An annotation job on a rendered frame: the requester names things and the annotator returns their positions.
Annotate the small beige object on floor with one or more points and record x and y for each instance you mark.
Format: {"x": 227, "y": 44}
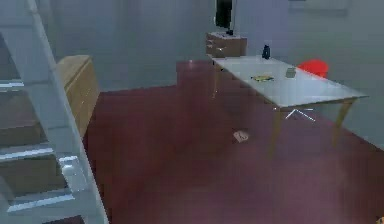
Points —
{"x": 241, "y": 135}

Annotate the brown chest of drawers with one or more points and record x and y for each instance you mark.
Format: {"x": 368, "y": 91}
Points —
{"x": 226, "y": 46}

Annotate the yellow and black flat object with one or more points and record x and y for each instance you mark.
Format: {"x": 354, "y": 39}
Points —
{"x": 262, "y": 78}

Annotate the white table with wooden legs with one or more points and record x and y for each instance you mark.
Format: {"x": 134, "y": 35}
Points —
{"x": 293, "y": 86}

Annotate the small grey box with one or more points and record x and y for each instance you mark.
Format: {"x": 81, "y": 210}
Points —
{"x": 290, "y": 72}

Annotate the light wooden cabinet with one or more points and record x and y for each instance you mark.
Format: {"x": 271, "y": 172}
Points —
{"x": 80, "y": 86}

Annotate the red chair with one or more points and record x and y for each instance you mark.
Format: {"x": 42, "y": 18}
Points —
{"x": 315, "y": 67}

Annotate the white ladder shelf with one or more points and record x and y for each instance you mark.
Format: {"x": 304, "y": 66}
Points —
{"x": 50, "y": 100}

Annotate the framed wall picture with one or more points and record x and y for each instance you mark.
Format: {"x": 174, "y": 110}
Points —
{"x": 318, "y": 5}

